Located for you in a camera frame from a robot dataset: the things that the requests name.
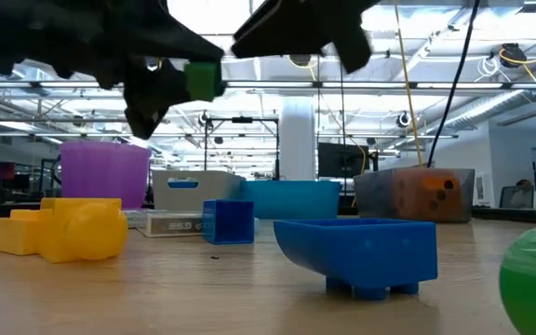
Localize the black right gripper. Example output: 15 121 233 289
231 0 383 74

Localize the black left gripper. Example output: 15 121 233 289
0 0 225 141

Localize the green square brick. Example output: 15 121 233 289
183 60 223 103

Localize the purple plastic bucket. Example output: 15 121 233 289
60 141 153 209

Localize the light gray storage bin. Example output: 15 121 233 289
151 169 246 214

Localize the white playing card box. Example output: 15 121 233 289
136 212 205 239

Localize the dark gray storage bin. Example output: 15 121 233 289
352 167 476 224

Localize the large yellow rounded brick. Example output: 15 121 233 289
38 196 130 265

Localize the white building column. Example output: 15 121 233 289
278 96 318 182

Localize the black computer monitor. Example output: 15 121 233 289
317 141 371 180

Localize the teal storage bin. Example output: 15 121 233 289
241 180 342 221

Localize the blue scoop-shaped brick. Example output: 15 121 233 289
273 219 439 302

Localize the gray office chair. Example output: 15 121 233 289
499 184 529 209

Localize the person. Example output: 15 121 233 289
512 178 535 209

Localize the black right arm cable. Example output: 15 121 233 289
425 0 482 168

